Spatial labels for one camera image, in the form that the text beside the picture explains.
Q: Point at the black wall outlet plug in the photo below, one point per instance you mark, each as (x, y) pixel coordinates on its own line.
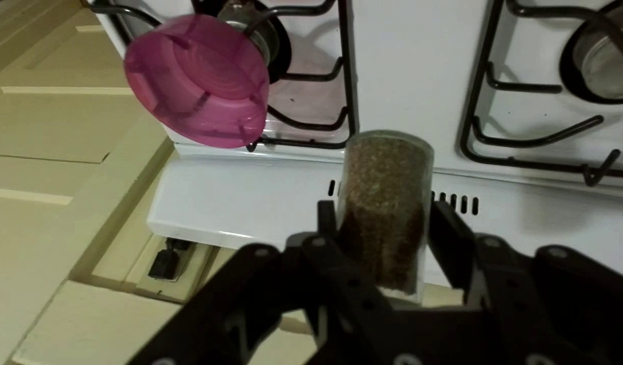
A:
(166, 260)

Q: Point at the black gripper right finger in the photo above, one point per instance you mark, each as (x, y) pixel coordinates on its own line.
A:
(556, 308)

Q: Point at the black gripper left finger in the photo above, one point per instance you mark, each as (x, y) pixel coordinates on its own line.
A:
(242, 306)

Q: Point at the white gas stove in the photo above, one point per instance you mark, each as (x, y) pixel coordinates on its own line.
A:
(520, 100)

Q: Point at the glass pepper shaker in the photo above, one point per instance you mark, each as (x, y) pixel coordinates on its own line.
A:
(383, 201)

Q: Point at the pink plastic bowl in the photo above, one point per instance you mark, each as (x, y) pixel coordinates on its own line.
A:
(201, 80)

